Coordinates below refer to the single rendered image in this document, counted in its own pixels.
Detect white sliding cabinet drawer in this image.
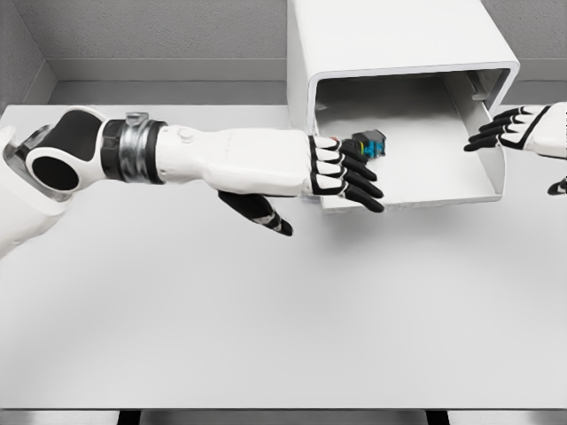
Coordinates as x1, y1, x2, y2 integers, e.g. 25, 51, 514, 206
309, 73, 508, 215

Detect white tabletop storage cabinet shell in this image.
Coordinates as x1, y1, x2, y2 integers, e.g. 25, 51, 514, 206
286, 0, 522, 204

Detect right robot hand striped fingers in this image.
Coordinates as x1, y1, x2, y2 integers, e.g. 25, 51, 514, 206
463, 101, 567, 197

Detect left robot hand striped fingers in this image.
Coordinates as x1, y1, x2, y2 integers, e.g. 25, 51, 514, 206
207, 130, 386, 237

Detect black load switch coloured terminals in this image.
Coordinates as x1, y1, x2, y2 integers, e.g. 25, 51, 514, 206
352, 128, 388, 160

